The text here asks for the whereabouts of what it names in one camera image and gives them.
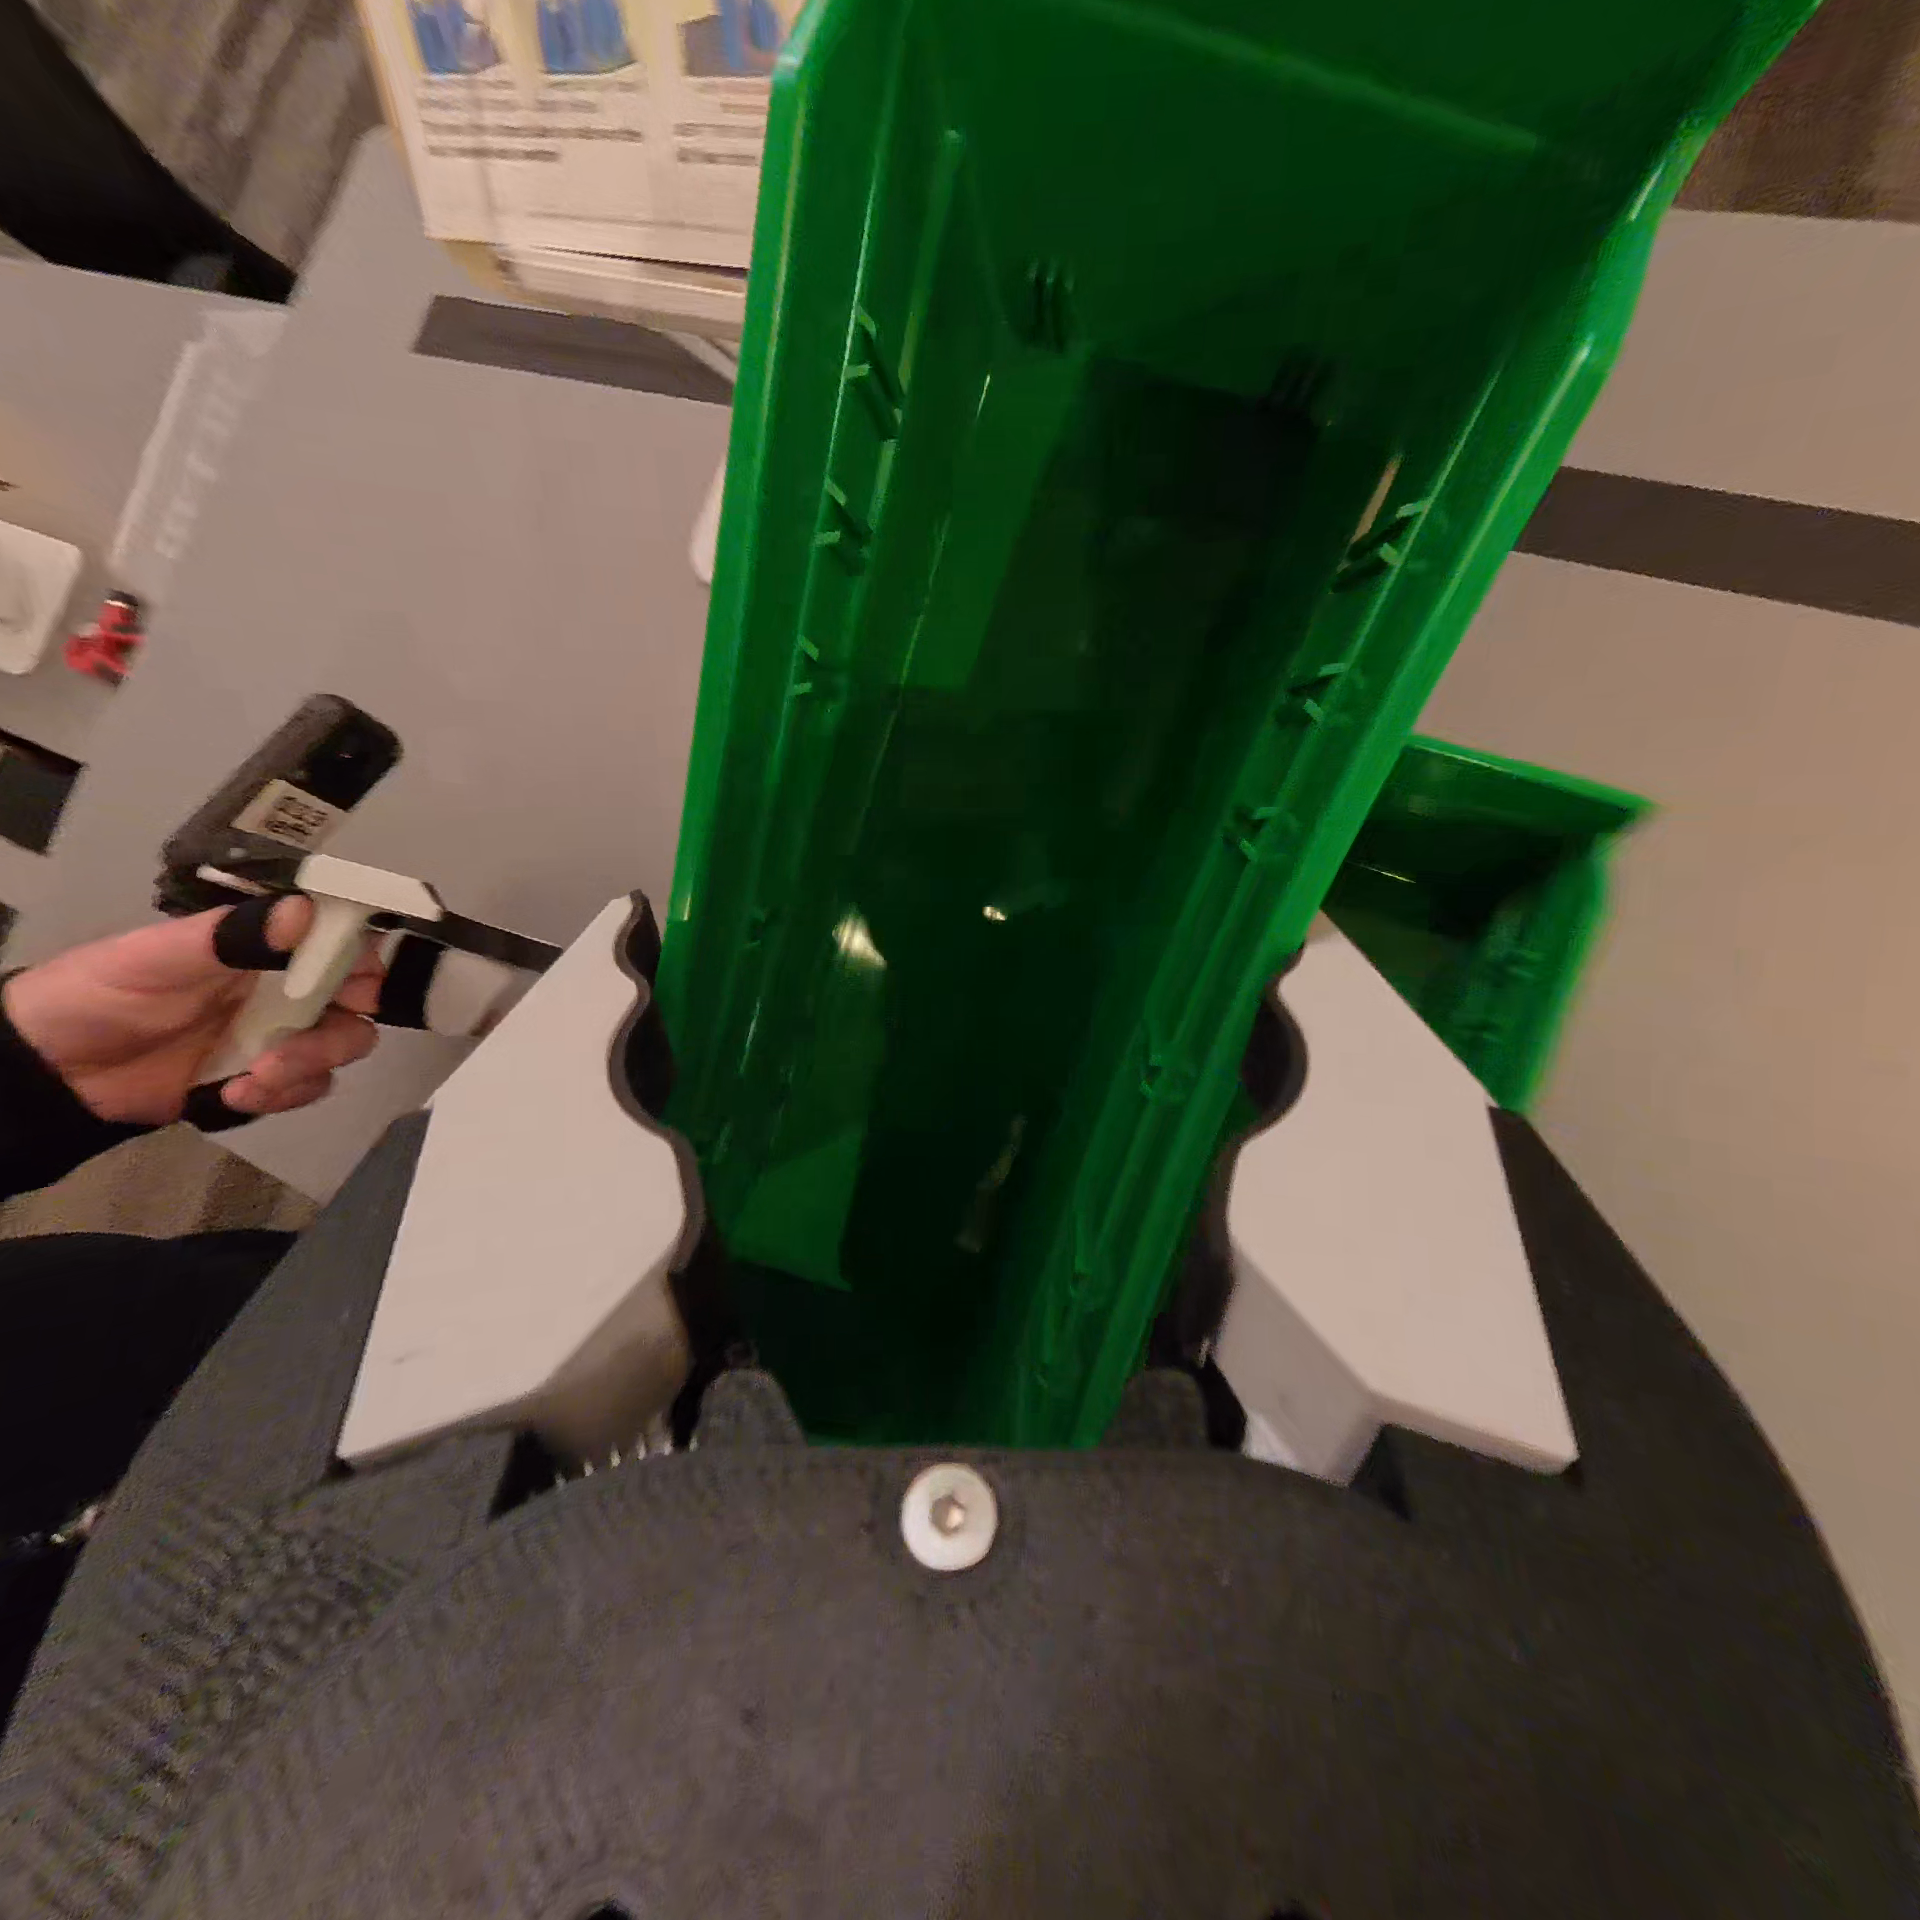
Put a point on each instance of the small red object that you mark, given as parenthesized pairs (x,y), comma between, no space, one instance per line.
(104,639)

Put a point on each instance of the green plastic bin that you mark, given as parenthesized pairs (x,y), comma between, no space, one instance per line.
(1048,751)
(1513,930)

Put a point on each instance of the small white holder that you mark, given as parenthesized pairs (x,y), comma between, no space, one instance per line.
(28,603)

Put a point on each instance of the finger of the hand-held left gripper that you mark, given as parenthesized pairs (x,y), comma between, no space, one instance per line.
(366,889)
(476,994)

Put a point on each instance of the dark fabric object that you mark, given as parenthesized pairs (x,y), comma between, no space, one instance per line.
(75,121)

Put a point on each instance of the small black box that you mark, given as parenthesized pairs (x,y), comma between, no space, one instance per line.
(28,793)

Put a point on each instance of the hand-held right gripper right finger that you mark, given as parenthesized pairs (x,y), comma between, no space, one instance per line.
(1394,1261)

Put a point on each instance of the person's left hand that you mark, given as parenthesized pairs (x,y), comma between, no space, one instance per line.
(123,1005)

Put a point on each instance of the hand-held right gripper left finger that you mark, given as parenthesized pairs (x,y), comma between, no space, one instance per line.
(510,1261)

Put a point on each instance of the person's left forearm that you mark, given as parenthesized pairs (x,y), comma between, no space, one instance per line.
(46,1127)

